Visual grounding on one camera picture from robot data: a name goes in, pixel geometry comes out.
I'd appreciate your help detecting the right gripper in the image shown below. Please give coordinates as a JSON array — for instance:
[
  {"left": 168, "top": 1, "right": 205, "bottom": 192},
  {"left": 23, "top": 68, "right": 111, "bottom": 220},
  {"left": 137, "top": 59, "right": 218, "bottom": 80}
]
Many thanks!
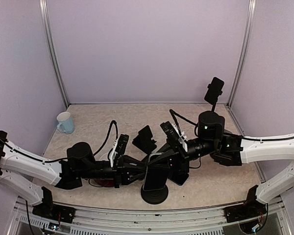
[{"left": 147, "top": 137, "right": 219, "bottom": 174}]

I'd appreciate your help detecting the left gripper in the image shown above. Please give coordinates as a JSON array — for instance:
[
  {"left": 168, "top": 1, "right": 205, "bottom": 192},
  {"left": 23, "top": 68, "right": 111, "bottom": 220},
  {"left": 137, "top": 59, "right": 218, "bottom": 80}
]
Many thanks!
[{"left": 79, "top": 155, "right": 150, "bottom": 188}]

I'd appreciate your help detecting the silver-edged black smartphone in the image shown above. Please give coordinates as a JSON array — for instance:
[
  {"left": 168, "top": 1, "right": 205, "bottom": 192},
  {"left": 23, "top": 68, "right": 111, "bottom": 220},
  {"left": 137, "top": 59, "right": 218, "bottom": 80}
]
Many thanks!
[{"left": 143, "top": 153, "right": 169, "bottom": 191}]

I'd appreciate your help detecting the black pole phone stand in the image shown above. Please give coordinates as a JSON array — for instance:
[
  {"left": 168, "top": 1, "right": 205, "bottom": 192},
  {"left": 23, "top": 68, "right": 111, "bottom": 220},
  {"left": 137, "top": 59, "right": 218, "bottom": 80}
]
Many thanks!
[
  {"left": 205, "top": 84, "right": 222, "bottom": 112},
  {"left": 141, "top": 186, "right": 169, "bottom": 205}
]

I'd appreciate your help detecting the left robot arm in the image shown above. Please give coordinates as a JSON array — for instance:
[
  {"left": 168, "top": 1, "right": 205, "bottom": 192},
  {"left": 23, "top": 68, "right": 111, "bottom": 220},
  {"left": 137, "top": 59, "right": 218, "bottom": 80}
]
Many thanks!
[{"left": 0, "top": 131, "right": 146, "bottom": 218}]

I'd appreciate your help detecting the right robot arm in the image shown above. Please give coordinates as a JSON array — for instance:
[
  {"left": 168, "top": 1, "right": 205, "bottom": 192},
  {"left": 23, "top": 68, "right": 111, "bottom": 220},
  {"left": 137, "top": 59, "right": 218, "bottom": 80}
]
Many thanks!
[{"left": 141, "top": 111, "right": 294, "bottom": 217}]

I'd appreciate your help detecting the black folding phone stand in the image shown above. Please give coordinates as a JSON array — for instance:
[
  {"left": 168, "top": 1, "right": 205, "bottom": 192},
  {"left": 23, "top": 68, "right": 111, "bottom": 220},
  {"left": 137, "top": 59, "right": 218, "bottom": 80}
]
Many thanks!
[{"left": 132, "top": 125, "right": 157, "bottom": 154}]

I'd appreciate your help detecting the blue-edged black smartphone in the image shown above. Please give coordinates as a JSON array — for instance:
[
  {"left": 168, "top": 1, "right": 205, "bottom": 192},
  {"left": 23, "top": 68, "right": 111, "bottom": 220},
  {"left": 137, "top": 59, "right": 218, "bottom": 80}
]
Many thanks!
[{"left": 169, "top": 172, "right": 189, "bottom": 186}]

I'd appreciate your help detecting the white ceramic bowl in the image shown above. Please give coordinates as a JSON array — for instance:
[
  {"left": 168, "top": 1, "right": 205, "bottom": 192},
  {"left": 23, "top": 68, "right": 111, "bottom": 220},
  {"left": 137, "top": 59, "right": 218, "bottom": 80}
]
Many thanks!
[{"left": 99, "top": 152, "right": 111, "bottom": 161}]

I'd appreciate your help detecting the red floral plate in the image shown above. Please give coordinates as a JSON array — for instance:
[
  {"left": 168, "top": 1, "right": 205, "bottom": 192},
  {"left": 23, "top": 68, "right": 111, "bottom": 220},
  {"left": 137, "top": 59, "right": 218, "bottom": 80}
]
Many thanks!
[{"left": 88, "top": 179, "right": 114, "bottom": 188}]

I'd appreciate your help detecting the light blue mug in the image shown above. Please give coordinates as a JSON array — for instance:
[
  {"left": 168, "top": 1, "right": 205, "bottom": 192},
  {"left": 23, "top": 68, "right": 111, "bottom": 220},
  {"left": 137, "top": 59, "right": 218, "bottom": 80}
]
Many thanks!
[{"left": 56, "top": 112, "right": 75, "bottom": 134}]

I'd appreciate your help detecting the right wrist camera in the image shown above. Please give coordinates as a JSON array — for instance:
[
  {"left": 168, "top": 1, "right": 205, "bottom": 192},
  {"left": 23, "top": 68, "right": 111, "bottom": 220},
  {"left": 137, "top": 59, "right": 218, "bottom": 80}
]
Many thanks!
[{"left": 160, "top": 121, "right": 180, "bottom": 150}]

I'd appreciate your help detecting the right camera cable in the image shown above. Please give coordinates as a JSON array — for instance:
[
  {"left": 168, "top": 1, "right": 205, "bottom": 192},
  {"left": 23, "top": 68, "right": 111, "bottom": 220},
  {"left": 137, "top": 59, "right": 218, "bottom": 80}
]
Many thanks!
[{"left": 170, "top": 109, "right": 199, "bottom": 128}]

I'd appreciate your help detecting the camera cable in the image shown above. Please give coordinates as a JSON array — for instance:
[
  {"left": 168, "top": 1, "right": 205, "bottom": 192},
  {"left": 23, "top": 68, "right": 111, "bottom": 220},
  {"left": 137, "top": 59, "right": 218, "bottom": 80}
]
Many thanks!
[
  {"left": 93, "top": 120, "right": 120, "bottom": 157},
  {"left": 170, "top": 109, "right": 199, "bottom": 128}
]

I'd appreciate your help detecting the left camera cable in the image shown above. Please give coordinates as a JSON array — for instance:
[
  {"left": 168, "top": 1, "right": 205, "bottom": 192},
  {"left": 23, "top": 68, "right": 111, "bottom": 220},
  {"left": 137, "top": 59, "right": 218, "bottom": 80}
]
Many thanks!
[{"left": 93, "top": 120, "right": 120, "bottom": 157}]

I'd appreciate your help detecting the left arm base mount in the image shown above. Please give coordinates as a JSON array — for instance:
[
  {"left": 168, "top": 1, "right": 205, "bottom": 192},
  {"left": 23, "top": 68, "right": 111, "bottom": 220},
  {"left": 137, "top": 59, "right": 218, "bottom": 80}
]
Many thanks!
[{"left": 32, "top": 187, "right": 76, "bottom": 224}]

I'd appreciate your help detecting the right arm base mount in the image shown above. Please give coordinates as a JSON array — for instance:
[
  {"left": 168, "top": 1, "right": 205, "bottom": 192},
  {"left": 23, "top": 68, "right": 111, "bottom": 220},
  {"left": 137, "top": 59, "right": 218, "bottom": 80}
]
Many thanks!
[{"left": 223, "top": 185, "right": 268, "bottom": 223}]

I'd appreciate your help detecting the right aluminium frame post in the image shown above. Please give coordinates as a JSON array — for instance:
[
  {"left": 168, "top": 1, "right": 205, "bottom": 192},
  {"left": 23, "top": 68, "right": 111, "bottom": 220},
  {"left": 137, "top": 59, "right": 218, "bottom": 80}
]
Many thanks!
[{"left": 227, "top": 0, "right": 257, "bottom": 109}]

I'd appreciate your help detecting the aluminium frame post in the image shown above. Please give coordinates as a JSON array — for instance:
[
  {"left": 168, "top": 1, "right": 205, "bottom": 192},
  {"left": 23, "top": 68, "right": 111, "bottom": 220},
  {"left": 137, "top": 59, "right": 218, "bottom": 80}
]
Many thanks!
[
  {"left": 227, "top": 0, "right": 257, "bottom": 109},
  {"left": 39, "top": 0, "right": 70, "bottom": 109}
]

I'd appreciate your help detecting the left aluminium frame post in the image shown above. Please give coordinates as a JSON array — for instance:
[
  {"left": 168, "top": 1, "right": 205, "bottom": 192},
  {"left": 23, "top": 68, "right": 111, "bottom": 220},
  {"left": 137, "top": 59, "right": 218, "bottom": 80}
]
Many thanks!
[{"left": 39, "top": 0, "right": 70, "bottom": 109}]

